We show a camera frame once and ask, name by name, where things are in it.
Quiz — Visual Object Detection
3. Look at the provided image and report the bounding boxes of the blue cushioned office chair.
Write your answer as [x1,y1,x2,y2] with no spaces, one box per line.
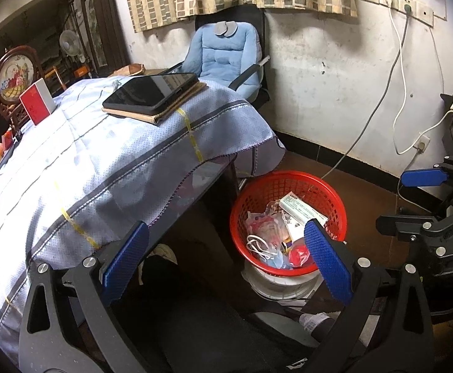
[168,6,271,109]

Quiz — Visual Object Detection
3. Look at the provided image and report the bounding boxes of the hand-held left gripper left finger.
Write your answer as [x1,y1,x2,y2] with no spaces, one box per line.
[19,221,153,373]

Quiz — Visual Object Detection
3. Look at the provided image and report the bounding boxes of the person's black trousers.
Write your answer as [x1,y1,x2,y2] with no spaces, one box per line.
[139,254,367,373]

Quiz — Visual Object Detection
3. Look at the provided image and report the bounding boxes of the black tablet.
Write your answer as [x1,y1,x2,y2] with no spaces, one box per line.
[102,72,199,114]

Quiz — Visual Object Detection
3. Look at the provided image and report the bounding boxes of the white power cable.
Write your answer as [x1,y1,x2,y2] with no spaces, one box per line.
[386,0,423,155]

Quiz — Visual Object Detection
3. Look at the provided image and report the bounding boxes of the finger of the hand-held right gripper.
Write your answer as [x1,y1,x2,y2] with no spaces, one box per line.
[376,213,445,242]
[400,166,450,188]

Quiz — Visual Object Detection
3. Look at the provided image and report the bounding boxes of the blue face mask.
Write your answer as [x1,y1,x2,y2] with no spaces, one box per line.
[246,234,289,269]

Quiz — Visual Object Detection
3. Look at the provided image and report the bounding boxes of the white electric fan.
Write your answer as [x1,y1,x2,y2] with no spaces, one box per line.
[59,30,81,63]

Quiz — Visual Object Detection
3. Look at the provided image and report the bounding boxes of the trash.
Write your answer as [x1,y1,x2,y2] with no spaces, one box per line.
[246,200,285,249]

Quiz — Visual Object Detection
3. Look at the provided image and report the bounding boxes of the round framed embroidery screen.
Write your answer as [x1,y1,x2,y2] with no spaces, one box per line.
[0,45,45,129]

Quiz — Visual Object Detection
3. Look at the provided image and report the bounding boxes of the white bucket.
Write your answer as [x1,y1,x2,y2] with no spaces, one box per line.
[242,262,322,302]

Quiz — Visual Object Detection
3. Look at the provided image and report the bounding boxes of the brown notebook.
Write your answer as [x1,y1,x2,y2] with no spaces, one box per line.
[103,81,208,126]

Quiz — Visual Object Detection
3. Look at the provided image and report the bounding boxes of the red plastic wrapper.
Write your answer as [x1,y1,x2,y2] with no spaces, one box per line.
[289,243,312,268]

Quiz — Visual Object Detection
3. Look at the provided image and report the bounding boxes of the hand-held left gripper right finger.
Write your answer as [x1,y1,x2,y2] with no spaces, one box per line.
[305,219,435,373]

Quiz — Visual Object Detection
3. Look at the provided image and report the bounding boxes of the blue striped tablecloth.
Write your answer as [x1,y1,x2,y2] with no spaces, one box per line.
[0,74,286,358]

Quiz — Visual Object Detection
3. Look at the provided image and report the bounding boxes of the red candy packet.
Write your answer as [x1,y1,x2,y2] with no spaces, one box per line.
[2,131,22,149]

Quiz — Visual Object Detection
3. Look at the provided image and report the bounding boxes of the dark framed painting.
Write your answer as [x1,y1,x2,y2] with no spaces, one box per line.
[79,0,131,79]

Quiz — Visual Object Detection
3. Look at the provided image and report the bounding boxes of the wooden side table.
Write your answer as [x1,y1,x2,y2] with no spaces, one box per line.
[108,68,173,80]

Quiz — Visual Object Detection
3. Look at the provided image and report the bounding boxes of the red and white box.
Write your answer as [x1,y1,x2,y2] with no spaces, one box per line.
[19,78,55,126]

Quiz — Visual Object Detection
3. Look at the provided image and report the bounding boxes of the red plastic basket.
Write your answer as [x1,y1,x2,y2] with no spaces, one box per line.
[230,170,347,278]

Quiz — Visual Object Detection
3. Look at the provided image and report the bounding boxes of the blue-rimmed fruit plate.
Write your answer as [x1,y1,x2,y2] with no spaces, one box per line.
[0,134,22,205]

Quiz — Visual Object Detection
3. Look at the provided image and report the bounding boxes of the grey power cable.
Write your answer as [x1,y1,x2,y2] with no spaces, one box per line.
[322,6,411,181]

